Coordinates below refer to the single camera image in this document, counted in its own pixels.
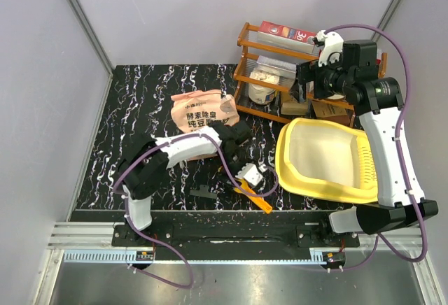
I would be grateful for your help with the yellow litter box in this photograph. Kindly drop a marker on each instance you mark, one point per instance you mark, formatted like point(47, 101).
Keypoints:
point(326, 160)

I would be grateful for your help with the grey metal scraper blade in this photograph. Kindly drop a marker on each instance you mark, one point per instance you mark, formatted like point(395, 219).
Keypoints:
point(203, 192)

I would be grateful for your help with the red 3D toothpaste box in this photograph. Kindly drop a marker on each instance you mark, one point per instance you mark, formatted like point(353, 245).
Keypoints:
point(286, 37)

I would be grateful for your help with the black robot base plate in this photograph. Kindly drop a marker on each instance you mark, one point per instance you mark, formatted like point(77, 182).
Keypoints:
point(301, 235)

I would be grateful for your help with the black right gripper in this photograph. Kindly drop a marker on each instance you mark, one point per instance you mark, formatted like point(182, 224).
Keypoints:
point(311, 71)

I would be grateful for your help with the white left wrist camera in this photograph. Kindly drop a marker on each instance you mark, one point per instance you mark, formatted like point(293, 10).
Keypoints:
point(252, 173)

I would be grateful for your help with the aluminium frame rail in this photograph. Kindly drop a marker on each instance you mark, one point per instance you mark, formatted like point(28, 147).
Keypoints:
point(98, 235)

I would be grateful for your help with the pink cat litter bag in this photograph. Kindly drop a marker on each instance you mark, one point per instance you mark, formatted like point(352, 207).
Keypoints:
point(192, 113)

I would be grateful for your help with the wooden two-tier shelf rack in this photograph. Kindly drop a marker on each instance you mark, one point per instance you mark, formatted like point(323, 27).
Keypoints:
point(266, 71)

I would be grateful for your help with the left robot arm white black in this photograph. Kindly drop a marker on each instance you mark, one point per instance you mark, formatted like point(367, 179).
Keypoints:
point(144, 162)

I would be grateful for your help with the yellow plastic litter scoop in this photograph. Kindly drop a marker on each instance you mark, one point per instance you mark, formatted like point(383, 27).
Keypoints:
point(250, 194)

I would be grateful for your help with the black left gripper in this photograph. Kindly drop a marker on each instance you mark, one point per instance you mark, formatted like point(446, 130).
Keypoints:
point(244, 161)

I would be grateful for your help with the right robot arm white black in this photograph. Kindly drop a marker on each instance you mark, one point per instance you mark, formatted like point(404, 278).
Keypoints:
point(350, 69)

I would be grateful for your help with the brown cardboard box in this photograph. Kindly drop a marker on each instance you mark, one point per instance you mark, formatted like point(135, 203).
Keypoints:
point(329, 112)

